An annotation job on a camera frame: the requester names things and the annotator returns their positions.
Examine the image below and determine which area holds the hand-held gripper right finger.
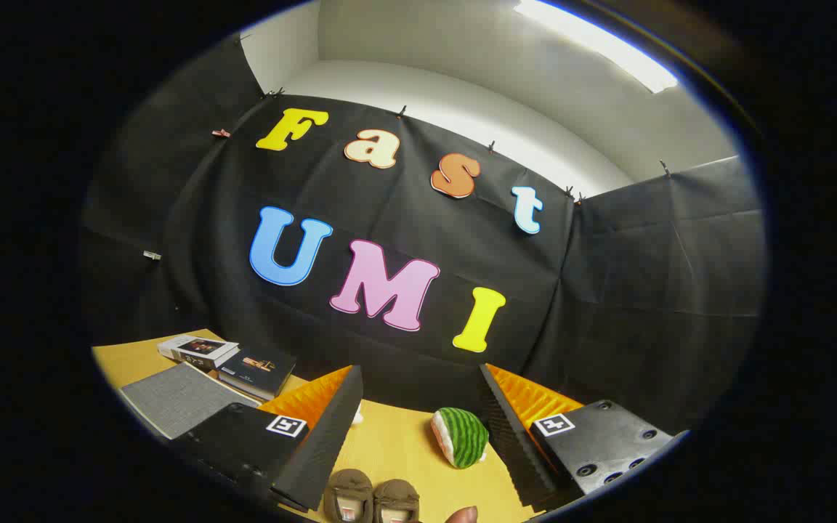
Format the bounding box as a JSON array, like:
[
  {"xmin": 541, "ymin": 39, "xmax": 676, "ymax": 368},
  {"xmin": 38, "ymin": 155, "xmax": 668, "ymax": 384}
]
[{"xmin": 478, "ymin": 362, "xmax": 690, "ymax": 511}]

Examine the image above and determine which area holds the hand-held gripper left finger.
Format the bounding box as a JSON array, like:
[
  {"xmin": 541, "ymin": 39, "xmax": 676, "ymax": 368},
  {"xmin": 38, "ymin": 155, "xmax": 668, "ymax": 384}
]
[{"xmin": 171, "ymin": 365, "xmax": 365, "ymax": 513}]

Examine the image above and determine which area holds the brown fuzzy shoe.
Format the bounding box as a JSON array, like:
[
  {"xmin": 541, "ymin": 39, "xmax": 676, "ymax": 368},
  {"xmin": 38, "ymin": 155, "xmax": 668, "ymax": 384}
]
[
  {"xmin": 324, "ymin": 469, "xmax": 375, "ymax": 523},
  {"xmin": 373, "ymin": 478, "xmax": 421, "ymax": 523}
]

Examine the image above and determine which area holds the grey fabric storage box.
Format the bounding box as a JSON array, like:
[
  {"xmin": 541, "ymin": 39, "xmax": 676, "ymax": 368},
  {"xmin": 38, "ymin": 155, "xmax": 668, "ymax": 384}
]
[{"xmin": 121, "ymin": 363, "xmax": 261, "ymax": 441}]

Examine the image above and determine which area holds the watermelon slice plush toy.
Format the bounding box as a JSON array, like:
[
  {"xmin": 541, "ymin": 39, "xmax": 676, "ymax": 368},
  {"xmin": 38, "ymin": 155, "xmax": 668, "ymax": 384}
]
[{"xmin": 431, "ymin": 407, "xmax": 490, "ymax": 470}]

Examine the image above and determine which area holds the black hardcover book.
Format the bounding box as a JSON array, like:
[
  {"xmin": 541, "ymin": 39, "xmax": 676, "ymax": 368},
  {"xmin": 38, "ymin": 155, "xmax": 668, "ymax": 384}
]
[{"xmin": 217, "ymin": 347, "xmax": 298, "ymax": 402}]

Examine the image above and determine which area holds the white portrait cover book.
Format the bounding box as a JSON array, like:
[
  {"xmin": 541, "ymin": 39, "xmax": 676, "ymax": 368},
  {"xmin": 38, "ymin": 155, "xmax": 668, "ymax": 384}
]
[{"xmin": 157, "ymin": 334, "xmax": 240, "ymax": 370}]

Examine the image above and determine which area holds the ceiling light panel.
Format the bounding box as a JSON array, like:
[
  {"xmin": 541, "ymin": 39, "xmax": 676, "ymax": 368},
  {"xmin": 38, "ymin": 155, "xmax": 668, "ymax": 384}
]
[{"xmin": 513, "ymin": 0, "xmax": 679, "ymax": 94}]

